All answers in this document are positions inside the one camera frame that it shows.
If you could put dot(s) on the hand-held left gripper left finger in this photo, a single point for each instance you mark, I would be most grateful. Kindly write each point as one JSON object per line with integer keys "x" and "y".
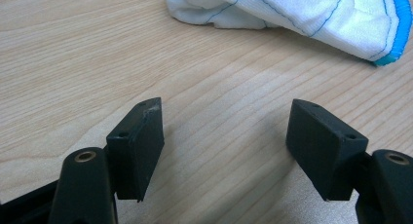
{"x": 136, "y": 152}

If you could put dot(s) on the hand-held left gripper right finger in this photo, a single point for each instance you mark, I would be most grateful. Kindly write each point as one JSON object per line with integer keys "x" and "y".
{"x": 321, "y": 149}

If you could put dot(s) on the white cloth with blue trim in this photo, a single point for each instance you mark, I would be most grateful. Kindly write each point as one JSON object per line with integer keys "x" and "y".
{"x": 292, "y": 13}

